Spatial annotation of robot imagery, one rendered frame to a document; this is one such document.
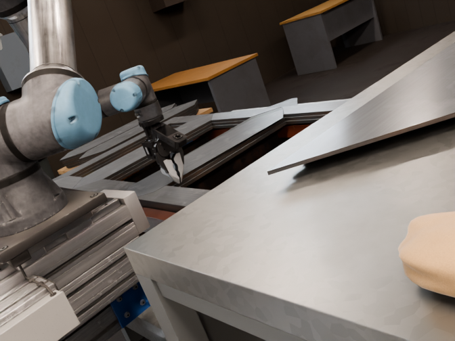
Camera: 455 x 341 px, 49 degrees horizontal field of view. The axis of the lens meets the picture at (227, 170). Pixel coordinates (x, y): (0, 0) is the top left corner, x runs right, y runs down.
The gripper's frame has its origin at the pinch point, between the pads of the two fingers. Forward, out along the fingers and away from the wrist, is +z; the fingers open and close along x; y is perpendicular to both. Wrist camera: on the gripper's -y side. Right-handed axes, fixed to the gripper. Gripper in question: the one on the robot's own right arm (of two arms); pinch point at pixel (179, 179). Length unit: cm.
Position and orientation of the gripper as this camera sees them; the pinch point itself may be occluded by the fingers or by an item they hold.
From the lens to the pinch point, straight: 151.9
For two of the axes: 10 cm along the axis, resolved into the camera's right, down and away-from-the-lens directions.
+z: 3.3, 8.9, 3.0
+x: -7.0, 4.5, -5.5
